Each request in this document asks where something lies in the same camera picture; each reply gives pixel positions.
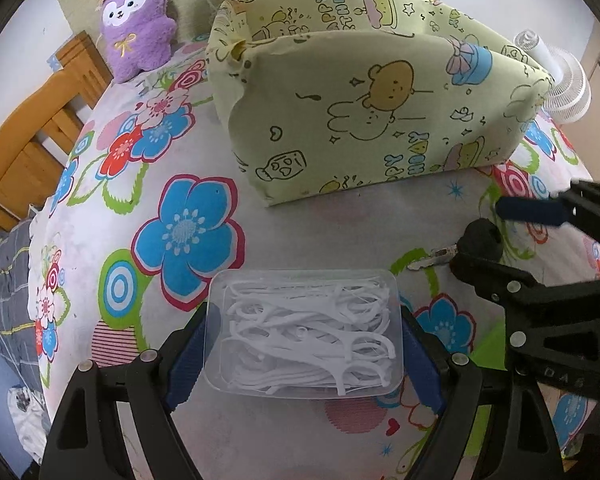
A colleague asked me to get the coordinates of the floral tablecloth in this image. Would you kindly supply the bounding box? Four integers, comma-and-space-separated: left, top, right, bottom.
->
27, 10, 600, 480

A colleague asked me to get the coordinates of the black headed key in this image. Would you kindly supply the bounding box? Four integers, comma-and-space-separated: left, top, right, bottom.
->
407, 218, 502, 272

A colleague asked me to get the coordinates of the wooden chair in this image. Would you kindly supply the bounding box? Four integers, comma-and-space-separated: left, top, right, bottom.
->
0, 30, 113, 233

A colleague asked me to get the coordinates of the clear box of floss picks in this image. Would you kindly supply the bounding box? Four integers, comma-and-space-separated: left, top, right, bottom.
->
202, 269, 405, 401

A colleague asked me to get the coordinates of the small white fan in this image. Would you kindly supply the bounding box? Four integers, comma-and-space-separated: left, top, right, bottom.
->
512, 30, 593, 123

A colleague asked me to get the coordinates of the white patterned cloth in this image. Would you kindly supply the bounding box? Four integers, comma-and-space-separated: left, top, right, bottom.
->
7, 385, 51, 463

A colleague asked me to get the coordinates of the cartoon printed fabric storage box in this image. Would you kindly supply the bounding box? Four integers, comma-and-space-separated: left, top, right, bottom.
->
206, 0, 556, 209

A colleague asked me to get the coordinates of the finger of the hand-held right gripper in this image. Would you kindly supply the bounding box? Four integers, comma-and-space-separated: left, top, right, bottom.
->
450, 247, 600, 401
495, 179, 600, 276

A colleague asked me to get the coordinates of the purple plush toy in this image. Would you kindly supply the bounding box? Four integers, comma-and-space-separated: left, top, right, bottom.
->
99, 0, 178, 84

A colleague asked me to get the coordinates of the grey checked blanket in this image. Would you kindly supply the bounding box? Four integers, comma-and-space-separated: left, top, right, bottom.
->
0, 217, 51, 391

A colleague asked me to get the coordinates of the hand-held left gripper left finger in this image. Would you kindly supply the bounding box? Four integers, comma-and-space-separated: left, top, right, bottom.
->
39, 305, 208, 480

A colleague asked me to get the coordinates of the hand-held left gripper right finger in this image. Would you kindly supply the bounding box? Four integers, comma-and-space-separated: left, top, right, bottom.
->
399, 305, 568, 480

